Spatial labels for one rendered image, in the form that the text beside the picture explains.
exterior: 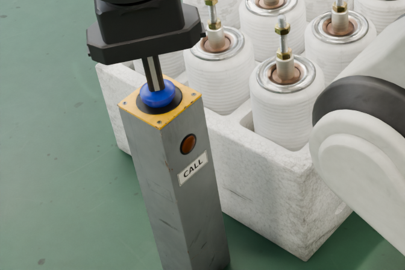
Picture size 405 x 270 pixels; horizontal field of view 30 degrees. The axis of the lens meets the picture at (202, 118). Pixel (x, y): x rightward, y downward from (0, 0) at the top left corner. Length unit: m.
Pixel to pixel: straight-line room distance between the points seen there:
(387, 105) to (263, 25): 0.47
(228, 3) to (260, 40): 0.09
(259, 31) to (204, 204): 0.27
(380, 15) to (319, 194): 0.27
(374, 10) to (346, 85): 0.45
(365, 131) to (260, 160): 0.37
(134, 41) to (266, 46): 0.35
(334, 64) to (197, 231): 0.28
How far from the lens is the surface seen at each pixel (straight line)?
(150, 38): 0.77
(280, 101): 0.94
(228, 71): 1.00
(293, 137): 0.97
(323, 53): 1.01
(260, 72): 0.97
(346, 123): 0.63
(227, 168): 1.05
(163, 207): 0.95
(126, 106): 0.86
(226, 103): 1.03
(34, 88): 1.45
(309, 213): 1.01
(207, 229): 0.99
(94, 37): 0.79
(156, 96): 0.84
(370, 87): 0.64
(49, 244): 1.17
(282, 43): 0.93
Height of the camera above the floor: 0.86
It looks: 42 degrees down
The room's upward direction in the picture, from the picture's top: 10 degrees counter-clockwise
